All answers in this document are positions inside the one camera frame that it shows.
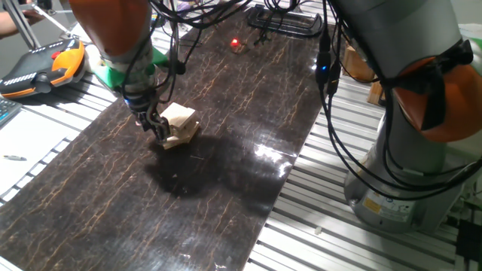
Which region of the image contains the upright aluminium post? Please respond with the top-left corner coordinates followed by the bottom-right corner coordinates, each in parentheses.
top-left (2, 0), bottom-right (41, 50)

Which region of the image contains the wooden Jenga block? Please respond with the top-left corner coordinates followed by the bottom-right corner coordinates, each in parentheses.
top-left (162, 134), bottom-right (194, 151)

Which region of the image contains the black C-clamp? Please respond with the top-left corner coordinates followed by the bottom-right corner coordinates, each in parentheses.
top-left (246, 3), bottom-right (324, 38)

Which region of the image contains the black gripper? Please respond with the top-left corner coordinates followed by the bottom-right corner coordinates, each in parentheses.
top-left (124, 84), bottom-right (172, 144)

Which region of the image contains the black computer keyboard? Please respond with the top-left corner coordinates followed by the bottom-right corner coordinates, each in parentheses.
top-left (0, 98), bottom-right (23, 128)

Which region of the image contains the orange and black teach pendant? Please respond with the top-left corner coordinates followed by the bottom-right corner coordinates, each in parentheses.
top-left (0, 38), bottom-right (87, 100)

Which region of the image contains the wooden Jenga tower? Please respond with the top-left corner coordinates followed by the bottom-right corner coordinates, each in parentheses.
top-left (160, 102), bottom-right (201, 148)

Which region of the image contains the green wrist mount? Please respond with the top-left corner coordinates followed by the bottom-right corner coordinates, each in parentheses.
top-left (92, 47), bottom-right (169, 91)

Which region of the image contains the wooden object behind robot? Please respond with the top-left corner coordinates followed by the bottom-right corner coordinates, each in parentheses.
top-left (343, 44), bottom-right (385, 107)

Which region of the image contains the white paper sheet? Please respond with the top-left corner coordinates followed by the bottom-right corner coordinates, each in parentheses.
top-left (0, 108), bottom-right (75, 197)

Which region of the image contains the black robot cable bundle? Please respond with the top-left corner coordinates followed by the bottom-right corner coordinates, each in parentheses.
top-left (148, 0), bottom-right (482, 201)

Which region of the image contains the black box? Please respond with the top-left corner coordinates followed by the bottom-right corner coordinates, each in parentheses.
top-left (456, 220), bottom-right (482, 264)

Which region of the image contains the dark marble pattern mat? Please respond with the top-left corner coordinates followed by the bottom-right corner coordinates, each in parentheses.
top-left (0, 0), bottom-right (336, 271)

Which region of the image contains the person's hand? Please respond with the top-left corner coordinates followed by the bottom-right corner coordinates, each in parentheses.
top-left (22, 9), bottom-right (46, 26)

